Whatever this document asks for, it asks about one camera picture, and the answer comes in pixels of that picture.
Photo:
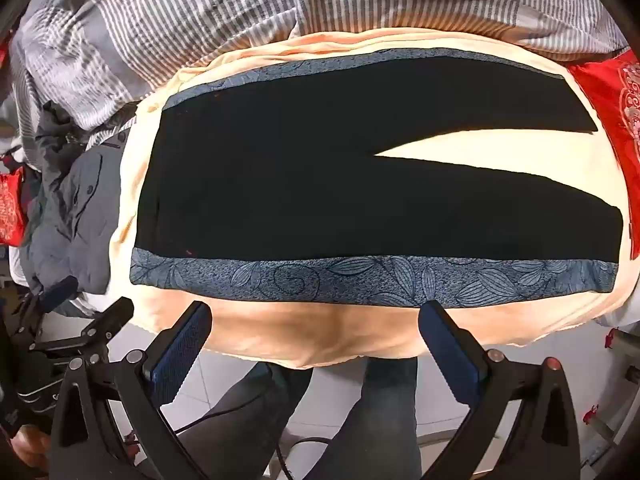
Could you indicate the grey white striped duvet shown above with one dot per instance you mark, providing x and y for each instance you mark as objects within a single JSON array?
[{"x": 175, "y": 15}]

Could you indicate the red embroidered cushion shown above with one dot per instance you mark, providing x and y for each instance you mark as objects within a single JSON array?
[{"x": 615, "y": 110}]

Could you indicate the black pants floral side stripe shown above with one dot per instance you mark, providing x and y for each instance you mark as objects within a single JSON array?
[{"x": 300, "y": 185}]

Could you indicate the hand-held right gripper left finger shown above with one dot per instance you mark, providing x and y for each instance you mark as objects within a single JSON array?
[{"x": 176, "y": 357}]

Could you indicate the grey jacket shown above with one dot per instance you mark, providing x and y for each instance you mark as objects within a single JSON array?
[{"x": 75, "y": 210}]

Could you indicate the red patterned cloth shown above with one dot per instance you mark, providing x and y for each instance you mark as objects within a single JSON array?
[{"x": 10, "y": 205}]

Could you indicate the person's left hand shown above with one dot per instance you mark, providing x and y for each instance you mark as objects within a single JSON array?
[{"x": 29, "y": 452}]

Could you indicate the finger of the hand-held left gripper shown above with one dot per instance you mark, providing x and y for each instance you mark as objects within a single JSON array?
[
  {"x": 112, "y": 317},
  {"x": 59, "y": 292}
]

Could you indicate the person's right leg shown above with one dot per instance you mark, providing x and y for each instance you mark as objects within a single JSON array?
[{"x": 385, "y": 420}]

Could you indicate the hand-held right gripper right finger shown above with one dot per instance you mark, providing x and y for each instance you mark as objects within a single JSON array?
[{"x": 452, "y": 357}]

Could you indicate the grey metal frame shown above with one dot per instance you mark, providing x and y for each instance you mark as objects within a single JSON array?
[{"x": 622, "y": 355}]

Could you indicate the peach blanket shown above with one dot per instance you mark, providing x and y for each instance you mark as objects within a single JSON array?
[{"x": 310, "y": 332}]

